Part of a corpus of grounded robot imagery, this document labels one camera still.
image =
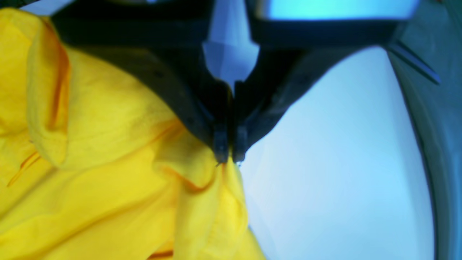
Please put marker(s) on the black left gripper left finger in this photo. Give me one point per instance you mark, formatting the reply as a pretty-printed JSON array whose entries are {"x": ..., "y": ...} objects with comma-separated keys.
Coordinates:
[{"x": 160, "y": 44}]

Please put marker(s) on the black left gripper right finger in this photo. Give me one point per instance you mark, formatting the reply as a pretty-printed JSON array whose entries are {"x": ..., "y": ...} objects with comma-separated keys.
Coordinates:
[{"x": 299, "y": 41}]

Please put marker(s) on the orange yellow t-shirt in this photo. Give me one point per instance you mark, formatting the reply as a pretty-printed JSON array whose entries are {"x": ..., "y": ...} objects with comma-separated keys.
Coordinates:
[{"x": 94, "y": 166}]

